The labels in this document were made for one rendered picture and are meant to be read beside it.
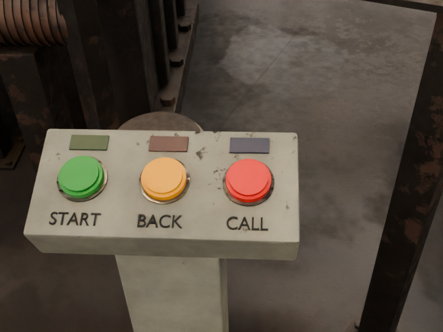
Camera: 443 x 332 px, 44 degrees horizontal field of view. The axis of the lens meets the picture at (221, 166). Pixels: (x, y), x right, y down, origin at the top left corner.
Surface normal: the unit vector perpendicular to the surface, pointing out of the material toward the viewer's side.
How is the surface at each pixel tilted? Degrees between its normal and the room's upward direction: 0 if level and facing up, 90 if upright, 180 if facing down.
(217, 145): 20
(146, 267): 90
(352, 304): 0
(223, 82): 0
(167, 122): 0
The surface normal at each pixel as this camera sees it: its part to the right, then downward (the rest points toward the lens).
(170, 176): -0.05, -0.47
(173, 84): -0.03, -0.75
